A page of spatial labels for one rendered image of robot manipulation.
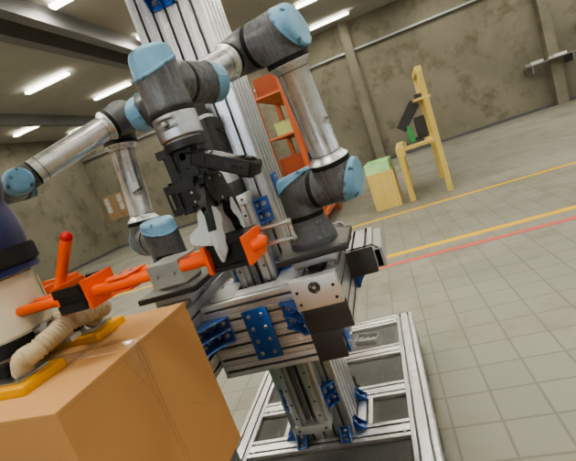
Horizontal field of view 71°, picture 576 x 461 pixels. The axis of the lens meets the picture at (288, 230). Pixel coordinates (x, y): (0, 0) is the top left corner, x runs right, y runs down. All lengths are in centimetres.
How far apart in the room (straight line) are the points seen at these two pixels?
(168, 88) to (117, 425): 59
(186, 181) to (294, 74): 52
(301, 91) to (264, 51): 13
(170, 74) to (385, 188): 594
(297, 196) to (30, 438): 82
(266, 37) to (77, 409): 88
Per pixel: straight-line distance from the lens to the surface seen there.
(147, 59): 71
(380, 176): 650
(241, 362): 143
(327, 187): 114
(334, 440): 179
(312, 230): 120
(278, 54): 109
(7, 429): 87
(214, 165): 67
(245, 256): 67
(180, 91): 70
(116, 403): 85
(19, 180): 132
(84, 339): 106
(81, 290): 87
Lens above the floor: 132
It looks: 10 degrees down
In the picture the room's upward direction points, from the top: 20 degrees counter-clockwise
